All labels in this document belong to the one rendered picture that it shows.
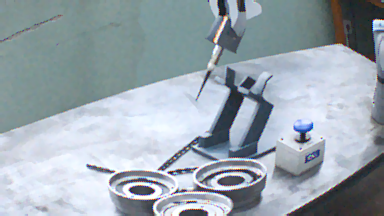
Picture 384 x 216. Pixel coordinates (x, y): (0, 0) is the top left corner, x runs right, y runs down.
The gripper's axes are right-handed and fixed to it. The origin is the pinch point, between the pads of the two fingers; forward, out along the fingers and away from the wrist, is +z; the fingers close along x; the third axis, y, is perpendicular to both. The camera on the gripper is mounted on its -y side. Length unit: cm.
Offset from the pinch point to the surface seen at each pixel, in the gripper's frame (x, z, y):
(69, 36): 146, 38, 40
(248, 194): -18.3, 17.4, -11.3
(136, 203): -11.9, 16.7, -25.5
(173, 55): 143, 59, 86
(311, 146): -16.8, 15.5, 3.5
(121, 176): -3.1, 16.6, -22.3
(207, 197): -16.1, 16.5, -16.7
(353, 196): -5, 45, 37
